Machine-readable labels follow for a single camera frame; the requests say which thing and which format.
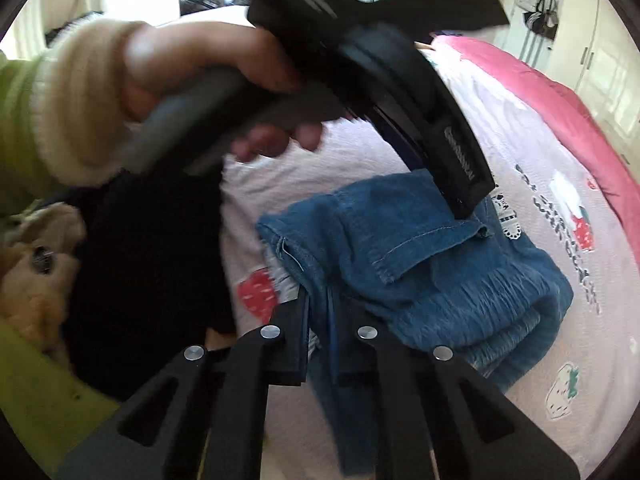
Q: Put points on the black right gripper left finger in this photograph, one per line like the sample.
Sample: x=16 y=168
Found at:
x=203 y=416

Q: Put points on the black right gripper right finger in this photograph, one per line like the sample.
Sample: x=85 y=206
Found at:
x=435 y=416

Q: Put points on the blue denim lace-trimmed pants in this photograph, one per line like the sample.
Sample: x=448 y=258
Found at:
x=478 y=285

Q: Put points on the green and cream sleeve forearm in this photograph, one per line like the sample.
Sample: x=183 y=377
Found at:
x=62 y=118

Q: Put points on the person's left hand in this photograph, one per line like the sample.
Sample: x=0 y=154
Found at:
x=158 y=61

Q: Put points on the pink strawberry print bedsheet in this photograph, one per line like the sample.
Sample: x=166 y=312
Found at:
x=583 y=392

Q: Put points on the hanging bags on door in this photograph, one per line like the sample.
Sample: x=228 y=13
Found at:
x=540 y=16

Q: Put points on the pink-red fluffy comforter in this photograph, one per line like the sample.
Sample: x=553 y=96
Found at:
x=568 y=118

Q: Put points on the cream wardrobe with handles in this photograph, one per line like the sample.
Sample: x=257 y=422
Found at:
x=594 y=55

